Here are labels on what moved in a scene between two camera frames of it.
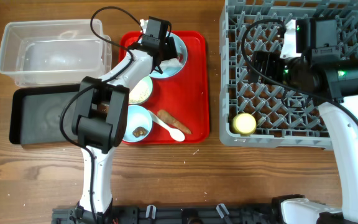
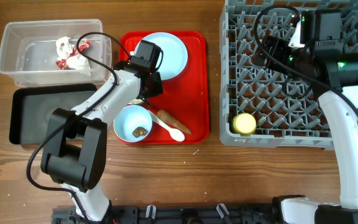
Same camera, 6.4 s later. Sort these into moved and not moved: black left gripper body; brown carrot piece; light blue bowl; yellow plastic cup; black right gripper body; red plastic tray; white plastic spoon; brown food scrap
Moved: black right gripper body; black left gripper body
Not moved: yellow plastic cup; brown carrot piece; light blue bowl; white plastic spoon; red plastic tray; brown food scrap
